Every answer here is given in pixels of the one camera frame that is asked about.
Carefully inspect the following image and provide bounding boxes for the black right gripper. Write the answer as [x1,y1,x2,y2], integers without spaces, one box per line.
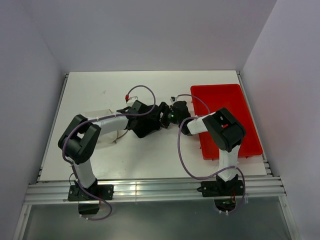
[146,101,182,129]

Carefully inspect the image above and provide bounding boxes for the black bra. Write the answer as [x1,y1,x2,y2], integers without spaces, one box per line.
[127,100,161,138]

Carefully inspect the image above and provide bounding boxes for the white mesh laundry bag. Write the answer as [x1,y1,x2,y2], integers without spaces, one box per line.
[81,109,128,149]

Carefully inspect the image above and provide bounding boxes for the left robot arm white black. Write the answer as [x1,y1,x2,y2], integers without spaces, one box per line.
[58,100,160,200]

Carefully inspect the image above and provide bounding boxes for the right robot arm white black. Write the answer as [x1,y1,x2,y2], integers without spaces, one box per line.
[159,101,246,195]

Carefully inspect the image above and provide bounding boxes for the red plastic tray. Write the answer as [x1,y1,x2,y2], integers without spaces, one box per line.
[190,84,263,158]

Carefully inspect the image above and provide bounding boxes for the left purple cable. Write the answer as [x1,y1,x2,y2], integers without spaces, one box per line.
[62,85,157,221]

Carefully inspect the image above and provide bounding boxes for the purple cable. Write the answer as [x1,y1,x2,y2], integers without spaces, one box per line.
[62,85,157,221]
[170,93,247,214]

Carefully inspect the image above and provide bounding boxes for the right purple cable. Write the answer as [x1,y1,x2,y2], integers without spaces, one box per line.
[170,93,247,214]

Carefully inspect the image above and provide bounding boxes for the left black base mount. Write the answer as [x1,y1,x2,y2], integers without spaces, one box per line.
[67,182,114,216]

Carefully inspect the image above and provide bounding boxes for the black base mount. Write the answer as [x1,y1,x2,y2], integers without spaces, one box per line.
[197,175,245,215]
[67,182,114,216]

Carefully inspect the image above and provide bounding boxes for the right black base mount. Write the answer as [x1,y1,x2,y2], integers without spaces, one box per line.
[197,175,245,215]

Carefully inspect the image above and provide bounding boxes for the aluminium frame rail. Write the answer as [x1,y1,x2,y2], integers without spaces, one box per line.
[23,175,286,205]

